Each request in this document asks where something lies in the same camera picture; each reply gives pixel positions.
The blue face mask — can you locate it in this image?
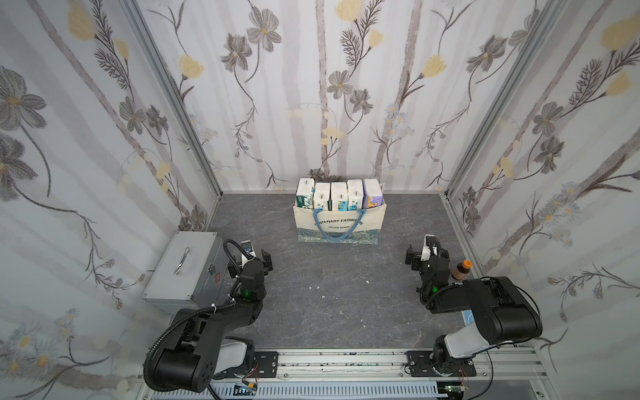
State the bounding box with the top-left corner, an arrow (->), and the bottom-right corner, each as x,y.
462,310 -> 475,326

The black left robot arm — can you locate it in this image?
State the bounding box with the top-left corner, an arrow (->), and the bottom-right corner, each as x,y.
143,239 -> 273,399

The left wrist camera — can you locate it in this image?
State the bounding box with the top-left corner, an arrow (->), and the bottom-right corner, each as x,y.
240,240 -> 256,267

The cream canvas tote bag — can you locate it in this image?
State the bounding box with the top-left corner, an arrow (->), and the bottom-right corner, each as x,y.
293,198 -> 387,245

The silver metal case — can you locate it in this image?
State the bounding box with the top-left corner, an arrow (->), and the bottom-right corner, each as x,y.
142,231 -> 228,314

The green white tissue pack front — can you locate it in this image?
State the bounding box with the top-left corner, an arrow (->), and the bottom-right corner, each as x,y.
330,182 -> 348,212

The brown bottle orange cap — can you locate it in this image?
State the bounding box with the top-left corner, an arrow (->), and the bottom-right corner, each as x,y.
451,259 -> 473,282

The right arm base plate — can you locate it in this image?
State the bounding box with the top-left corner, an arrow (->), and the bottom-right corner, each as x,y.
406,350 -> 477,378

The cartoon elephant tissue pack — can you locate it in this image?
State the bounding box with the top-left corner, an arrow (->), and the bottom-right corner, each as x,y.
347,179 -> 364,211

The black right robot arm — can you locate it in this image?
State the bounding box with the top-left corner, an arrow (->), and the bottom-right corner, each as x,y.
405,234 -> 543,377

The aluminium frame rail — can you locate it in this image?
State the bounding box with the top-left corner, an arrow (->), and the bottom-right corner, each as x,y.
137,346 -> 559,399

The purple tissue pack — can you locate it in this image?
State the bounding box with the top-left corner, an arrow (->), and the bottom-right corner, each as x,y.
363,178 -> 384,208

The green white tissue pack back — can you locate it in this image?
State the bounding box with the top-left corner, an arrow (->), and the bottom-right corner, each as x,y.
296,178 -> 315,209

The green white tissue pack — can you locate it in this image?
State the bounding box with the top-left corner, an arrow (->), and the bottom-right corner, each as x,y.
330,182 -> 348,212
296,178 -> 315,209

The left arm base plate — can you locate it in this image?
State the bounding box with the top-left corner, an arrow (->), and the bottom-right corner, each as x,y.
214,351 -> 279,379

